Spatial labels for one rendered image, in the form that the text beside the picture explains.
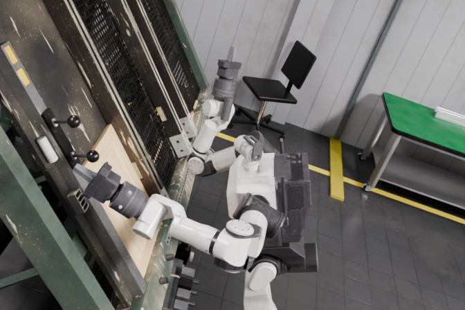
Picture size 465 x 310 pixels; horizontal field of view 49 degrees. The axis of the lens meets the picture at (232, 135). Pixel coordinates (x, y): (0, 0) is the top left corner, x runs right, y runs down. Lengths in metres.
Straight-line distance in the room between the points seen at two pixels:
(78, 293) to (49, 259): 0.14
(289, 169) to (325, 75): 3.56
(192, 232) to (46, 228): 0.39
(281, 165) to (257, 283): 0.50
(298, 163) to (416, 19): 3.55
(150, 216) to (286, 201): 0.55
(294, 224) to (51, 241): 0.86
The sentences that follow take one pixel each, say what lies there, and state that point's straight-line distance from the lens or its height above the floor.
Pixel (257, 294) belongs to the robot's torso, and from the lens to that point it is 2.16.
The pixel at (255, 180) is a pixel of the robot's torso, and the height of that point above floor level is 1.35.
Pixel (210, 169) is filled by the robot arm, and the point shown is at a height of 1.15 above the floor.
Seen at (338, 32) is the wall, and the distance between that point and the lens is 5.25.
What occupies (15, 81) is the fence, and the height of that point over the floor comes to 1.57.
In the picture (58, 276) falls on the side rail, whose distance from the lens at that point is 1.58.
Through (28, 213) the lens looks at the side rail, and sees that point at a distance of 1.46.
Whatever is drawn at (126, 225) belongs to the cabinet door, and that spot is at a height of 1.04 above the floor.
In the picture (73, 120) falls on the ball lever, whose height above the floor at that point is 1.53.
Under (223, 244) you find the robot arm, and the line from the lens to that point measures 1.42.
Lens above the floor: 2.30
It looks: 28 degrees down
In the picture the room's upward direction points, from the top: 19 degrees clockwise
